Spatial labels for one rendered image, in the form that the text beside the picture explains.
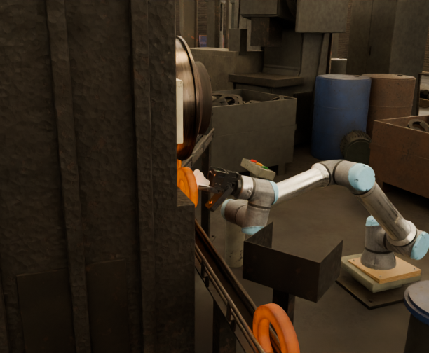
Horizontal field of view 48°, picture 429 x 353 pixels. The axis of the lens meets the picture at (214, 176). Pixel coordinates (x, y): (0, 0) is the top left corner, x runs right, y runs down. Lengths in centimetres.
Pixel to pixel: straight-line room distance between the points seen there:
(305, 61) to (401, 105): 117
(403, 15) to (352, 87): 173
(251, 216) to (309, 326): 83
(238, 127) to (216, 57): 192
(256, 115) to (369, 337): 244
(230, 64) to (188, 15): 509
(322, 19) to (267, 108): 146
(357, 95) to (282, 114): 99
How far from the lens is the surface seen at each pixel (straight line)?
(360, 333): 249
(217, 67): 598
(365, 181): 218
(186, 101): 163
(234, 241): 284
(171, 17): 133
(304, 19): 523
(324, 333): 244
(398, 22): 659
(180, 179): 173
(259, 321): 125
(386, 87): 545
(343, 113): 519
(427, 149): 406
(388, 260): 278
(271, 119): 446
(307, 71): 579
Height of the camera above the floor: 139
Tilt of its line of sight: 18 degrees down
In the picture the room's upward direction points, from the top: 1 degrees clockwise
